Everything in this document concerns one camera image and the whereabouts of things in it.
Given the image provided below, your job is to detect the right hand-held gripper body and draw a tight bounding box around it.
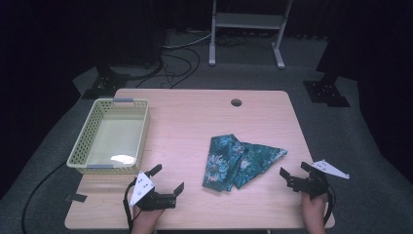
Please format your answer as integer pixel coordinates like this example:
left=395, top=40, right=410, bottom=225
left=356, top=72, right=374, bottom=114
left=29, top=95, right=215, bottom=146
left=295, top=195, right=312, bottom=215
left=286, top=159, right=351, bottom=200

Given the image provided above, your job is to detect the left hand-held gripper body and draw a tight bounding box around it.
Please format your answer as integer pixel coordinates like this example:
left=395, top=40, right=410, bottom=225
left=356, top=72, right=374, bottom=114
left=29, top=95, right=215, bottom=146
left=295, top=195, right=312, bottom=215
left=130, top=171, right=177, bottom=212

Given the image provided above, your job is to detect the teal floral shirt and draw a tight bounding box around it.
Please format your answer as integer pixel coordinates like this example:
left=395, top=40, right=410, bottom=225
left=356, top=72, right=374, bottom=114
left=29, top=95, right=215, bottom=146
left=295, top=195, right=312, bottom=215
left=202, top=134, right=288, bottom=193

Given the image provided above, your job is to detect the person's left hand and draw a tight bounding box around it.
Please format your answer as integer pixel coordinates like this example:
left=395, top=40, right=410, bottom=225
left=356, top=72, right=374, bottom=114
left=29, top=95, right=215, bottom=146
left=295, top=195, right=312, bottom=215
left=131, top=208, right=165, bottom=234

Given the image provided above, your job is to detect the person's right hand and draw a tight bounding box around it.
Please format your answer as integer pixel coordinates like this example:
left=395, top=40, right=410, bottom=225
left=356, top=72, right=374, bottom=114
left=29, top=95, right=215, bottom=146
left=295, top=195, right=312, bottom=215
left=300, top=192, right=328, bottom=234

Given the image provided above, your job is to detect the pale yellow plastic basket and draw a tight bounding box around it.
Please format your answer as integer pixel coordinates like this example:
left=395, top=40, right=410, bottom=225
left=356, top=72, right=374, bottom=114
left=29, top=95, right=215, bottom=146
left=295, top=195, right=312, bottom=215
left=66, top=97, right=150, bottom=175

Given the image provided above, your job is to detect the black tape strip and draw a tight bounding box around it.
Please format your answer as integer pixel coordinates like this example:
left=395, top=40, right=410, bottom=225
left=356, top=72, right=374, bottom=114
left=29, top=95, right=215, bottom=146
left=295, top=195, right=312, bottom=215
left=64, top=192, right=88, bottom=203

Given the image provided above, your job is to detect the white metal stand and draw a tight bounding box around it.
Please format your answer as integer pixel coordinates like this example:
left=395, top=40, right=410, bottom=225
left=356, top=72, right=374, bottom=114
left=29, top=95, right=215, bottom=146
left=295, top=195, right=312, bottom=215
left=208, top=0, right=294, bottom=70

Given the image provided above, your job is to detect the right hand-held gripper cable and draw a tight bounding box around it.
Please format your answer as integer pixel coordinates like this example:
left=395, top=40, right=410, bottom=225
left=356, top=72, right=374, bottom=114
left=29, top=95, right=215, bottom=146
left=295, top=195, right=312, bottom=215
left=322, top=183, right=337, bottom=227

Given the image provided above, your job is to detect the hand-held gripper cable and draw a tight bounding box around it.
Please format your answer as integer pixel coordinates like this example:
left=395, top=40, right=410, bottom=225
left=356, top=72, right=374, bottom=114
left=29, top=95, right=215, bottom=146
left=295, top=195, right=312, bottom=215
left=322, top=183, right=337, bottom=227
left=122, top=177, right=137, bottom=233

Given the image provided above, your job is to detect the left hand-held gripper cable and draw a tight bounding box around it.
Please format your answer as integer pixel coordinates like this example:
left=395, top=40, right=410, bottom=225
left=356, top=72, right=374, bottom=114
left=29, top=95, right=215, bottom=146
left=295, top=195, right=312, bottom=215
left=122, top=177, right=137, bottom=233

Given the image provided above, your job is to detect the black stand base plate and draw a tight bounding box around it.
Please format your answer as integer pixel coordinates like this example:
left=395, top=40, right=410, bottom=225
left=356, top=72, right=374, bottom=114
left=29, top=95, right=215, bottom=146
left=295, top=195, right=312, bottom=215
left=302, top=72, right=352, bottom=108
left=81, top=64, right=131, bottom=100

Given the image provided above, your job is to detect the long black floor cable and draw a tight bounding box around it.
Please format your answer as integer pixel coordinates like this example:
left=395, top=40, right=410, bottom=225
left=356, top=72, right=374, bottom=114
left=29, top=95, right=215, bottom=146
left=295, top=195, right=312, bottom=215
left=20, top=161, right=67, bottom=234

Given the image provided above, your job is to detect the thin black looped cable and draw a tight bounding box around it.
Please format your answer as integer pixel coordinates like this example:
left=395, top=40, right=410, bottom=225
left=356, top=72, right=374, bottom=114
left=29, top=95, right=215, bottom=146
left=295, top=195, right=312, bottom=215
left=134, top=47, right=202, bottom=90

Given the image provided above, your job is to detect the white floor cable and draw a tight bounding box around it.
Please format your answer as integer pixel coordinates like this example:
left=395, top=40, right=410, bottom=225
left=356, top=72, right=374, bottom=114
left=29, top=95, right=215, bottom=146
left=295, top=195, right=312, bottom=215
left=162, top=32, right=212, bottom=51

